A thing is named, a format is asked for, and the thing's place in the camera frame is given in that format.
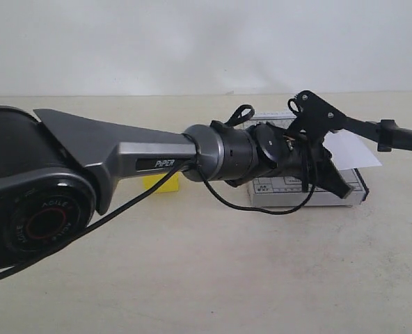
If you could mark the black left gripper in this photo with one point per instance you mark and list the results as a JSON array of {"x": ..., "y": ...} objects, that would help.
[{"x": 308, "y": 162}]

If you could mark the white paper sheet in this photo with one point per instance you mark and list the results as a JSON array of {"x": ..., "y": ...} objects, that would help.
[{"x": 349, "y": 152}]

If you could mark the black cutter blade lever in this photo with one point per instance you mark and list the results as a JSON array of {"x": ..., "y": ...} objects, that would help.
[{"x": 386, "y": 133}]

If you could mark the yellow cube block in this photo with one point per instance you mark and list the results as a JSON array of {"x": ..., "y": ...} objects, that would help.
[{"x": 170, "y": 185}]

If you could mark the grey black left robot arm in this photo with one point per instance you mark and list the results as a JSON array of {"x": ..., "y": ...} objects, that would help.
[{"x": 57, "y": 170}]

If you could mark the grey paper cutter base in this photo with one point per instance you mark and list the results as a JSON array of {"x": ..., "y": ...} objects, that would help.
[{"x": 272, "y": 192}]

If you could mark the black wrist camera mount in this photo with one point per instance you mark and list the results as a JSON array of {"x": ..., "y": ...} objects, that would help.
[{"x": 314, "y": 117}]

